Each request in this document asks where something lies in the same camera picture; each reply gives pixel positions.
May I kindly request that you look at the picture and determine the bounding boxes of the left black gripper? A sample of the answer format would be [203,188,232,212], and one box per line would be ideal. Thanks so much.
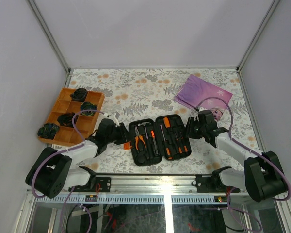
[107,123,135,145]

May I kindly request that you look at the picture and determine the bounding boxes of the orange handled pliers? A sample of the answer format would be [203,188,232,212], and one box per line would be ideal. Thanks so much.
[134,125,147,151]

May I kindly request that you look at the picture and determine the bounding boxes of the small claw hammer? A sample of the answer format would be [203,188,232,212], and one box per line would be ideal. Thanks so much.
[137,122,151,140]

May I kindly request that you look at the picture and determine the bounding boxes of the orange handled screwdriver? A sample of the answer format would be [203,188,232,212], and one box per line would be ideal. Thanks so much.
[163,117,172,134]

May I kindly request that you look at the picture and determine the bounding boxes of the black plastic tool case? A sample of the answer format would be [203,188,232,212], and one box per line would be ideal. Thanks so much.
[124,114,192,166]

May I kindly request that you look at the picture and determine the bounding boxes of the black handled screwdriver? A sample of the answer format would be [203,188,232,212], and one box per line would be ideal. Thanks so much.
[160,124,172,160]

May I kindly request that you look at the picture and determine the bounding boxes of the orange metal file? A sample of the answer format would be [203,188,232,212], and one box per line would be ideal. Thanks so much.
[151,130,159,155]

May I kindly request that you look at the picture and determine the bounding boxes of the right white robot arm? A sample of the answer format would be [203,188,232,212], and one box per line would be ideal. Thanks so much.
[185,110,291,202]

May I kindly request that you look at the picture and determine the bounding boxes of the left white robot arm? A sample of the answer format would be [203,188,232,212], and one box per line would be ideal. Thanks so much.
[25,119,132,198]

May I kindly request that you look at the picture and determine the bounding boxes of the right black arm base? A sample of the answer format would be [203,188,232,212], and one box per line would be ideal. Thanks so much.
[191,166,232,193]

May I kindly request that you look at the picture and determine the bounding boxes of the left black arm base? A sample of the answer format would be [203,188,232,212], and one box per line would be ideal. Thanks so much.
[85,177,112,193]

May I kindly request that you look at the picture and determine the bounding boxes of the purple printed pouch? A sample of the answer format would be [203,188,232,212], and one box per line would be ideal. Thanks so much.
[174,74,232,121]

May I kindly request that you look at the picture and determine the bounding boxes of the dark rolled band middle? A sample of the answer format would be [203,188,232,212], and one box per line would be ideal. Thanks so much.
[80,101,97,117]

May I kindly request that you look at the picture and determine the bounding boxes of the dark rolled band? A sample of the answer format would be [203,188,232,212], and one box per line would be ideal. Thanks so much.
[80,101,97,117]
[57,112,75,128]
[70,88,88,102]

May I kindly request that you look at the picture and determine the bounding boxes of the orange compartment tray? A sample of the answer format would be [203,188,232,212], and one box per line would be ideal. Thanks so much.
[38,88,104,146]

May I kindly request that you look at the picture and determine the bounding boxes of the dark rolled band top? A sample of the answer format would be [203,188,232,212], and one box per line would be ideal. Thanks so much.
[70,88,88,102]

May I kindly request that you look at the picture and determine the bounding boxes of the dark rolled band lower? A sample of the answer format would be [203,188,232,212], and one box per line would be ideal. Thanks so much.
[57,112,75,128]

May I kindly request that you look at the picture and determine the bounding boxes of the dark rolled band outside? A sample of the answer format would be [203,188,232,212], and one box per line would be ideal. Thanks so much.
[37,123,60,139]

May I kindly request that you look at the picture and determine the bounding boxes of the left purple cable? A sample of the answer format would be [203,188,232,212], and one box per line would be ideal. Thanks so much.
[30,110,110,233]

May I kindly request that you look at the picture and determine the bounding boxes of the purple cable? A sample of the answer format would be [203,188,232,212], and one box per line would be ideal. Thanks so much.
[30,110,110,233]
[195,96,291,231]

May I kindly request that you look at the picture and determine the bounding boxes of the aluminium front rail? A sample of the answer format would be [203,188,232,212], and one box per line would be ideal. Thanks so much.
[26,174,247,205]

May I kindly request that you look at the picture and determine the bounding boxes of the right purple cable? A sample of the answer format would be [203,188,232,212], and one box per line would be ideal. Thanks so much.
[195,96,291,231]

